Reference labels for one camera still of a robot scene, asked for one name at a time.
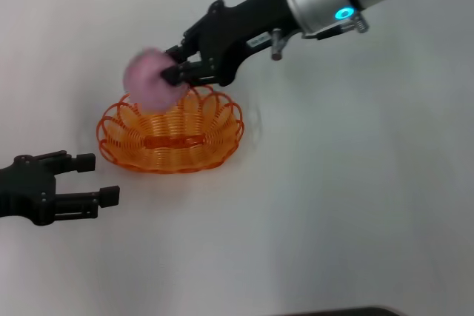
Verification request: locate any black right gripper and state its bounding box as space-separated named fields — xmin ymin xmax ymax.
xmin=160 ymin=0 xmax=301 ymax=88

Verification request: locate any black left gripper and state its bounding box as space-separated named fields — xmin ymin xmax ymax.
xmin=0 ymin=150 xmax=121 ymax=226

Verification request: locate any pink peach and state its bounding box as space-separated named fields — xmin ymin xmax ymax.
xmin=122 ymin=47 xmax=190 ymax=115

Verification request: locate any orange wire basket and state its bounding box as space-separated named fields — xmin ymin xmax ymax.
xmin=96 ymin=84 xmax=246 ymax=175

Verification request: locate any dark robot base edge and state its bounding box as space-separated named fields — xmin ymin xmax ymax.
xmin=284 ymin=306 xmax=405 ymax=316

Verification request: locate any metal right camera mount bracket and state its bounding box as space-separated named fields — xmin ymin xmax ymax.
xmin=271 ymin=11 xmax=370 ymax=61

